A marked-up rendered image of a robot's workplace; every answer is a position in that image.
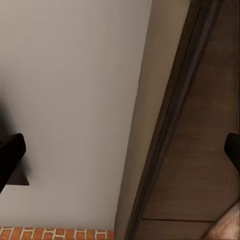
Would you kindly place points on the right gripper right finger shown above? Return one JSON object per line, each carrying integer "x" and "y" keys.
{"x": 232, "y": 149}

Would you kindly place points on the wall mounted tv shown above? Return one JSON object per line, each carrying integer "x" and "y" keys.
{"x": 18, "y": 177}

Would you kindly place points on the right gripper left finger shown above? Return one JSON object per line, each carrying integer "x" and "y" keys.
{"x": 12, "y": 149}

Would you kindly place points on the cabinet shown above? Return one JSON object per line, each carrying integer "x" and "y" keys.
{"x": 177, "y": 179}

